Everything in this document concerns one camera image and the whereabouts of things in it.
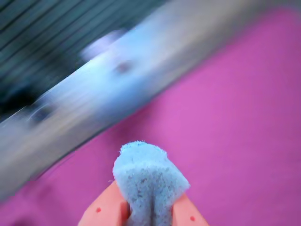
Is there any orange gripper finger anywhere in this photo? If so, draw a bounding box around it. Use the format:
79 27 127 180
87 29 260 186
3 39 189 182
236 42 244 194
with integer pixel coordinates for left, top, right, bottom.
173 193 210 226
78 180 130 226

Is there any white sponge cube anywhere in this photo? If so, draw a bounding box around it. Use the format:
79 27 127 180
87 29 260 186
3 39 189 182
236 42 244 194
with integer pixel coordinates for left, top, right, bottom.
112 140 191 226

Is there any pink cloth mat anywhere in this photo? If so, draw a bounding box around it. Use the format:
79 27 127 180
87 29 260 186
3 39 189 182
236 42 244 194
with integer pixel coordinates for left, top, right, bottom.
0 6 301 226

